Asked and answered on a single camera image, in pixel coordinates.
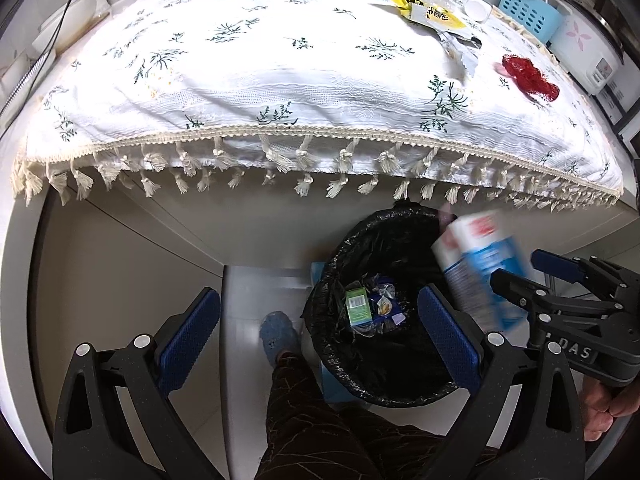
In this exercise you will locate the white rice cooker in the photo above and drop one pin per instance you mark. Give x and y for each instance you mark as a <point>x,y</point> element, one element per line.
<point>582,42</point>

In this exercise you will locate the yellow snack wrapper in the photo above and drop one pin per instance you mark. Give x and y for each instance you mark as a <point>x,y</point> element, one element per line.
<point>425,10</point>

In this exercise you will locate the white floral tablecloth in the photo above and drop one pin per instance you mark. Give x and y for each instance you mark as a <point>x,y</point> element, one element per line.
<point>250,85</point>

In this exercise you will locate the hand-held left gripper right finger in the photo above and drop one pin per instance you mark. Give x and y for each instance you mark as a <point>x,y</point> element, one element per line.
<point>445,335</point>

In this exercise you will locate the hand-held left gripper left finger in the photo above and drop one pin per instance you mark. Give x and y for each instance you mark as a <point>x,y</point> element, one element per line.
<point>192,340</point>

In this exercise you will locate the white pill bottle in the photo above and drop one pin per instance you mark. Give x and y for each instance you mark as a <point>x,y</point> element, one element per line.
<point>477,9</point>

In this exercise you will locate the white toaster oven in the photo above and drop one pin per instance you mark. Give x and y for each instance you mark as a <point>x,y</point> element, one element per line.
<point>620,105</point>

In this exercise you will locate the blue white milk carton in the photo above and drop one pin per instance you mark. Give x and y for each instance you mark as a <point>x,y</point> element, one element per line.
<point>480,260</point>

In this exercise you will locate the blue slipper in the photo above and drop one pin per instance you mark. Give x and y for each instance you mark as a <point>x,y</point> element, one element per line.
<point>280,337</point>

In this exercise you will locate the clear straw wrapper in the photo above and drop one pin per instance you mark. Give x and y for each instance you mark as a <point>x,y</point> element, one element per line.
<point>462,55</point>

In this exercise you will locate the stack of white bowls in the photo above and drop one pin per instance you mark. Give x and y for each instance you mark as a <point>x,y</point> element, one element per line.
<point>70,22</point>

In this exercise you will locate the black bagged trash bin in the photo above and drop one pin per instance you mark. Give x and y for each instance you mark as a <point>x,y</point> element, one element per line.
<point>400,365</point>

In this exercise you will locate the person's right hand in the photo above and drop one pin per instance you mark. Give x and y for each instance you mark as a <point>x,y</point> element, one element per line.
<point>607,407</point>

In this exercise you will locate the person's patterned trouser leg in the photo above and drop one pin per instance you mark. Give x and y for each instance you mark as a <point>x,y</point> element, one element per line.
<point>325,435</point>

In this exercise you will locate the blue utensil basket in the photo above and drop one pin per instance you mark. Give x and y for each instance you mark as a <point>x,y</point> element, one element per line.
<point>527,12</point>

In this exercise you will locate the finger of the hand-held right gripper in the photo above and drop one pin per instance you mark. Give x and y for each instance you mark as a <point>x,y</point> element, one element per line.
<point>550,260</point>
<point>520,292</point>

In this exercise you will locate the green carton box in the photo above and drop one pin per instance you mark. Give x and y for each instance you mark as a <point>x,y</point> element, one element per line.
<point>359,306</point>

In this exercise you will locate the blue snack packet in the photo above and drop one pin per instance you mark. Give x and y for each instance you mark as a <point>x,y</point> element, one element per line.
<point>382,292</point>

